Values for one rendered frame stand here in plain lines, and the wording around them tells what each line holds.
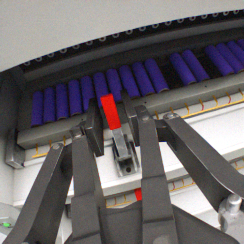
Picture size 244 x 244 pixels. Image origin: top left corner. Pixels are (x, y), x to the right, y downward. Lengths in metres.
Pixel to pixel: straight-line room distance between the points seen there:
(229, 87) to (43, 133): 0.25
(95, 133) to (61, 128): 0.10
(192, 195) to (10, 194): 0.33
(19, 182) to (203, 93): 0.27
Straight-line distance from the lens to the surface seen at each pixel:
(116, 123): 0.19
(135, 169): 0.21
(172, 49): 0.31
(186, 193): 0.42
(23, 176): 0.28
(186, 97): 0.25
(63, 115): 0.27
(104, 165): 0.24
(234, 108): 0.28
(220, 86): 0.27
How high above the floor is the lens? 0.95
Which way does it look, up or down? 43 degrees down
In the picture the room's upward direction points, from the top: 17 degrees counter-clockwise
